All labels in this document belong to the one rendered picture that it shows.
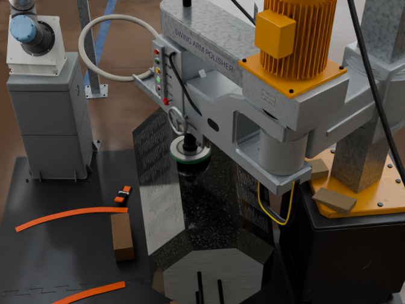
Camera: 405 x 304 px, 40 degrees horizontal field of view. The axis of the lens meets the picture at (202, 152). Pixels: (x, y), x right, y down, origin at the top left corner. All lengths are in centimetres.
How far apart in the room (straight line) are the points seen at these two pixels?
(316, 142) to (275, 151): 20
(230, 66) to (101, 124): 262
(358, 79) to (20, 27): 201
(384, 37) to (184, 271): 140
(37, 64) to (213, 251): 178
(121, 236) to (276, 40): 208
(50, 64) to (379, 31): 210
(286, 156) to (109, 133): 257
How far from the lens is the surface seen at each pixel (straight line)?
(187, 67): 252
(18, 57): 378
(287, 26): 180
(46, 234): 384
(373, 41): 253
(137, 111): 477
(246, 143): 240
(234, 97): 224
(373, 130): 265
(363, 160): 283
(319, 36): 192
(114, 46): 572
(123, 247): 351
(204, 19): 240
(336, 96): 205
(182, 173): 289
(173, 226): 270
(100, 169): 421
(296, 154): 221
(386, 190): 305
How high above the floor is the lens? 281
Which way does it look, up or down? 41 degrees down
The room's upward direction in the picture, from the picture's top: straight up
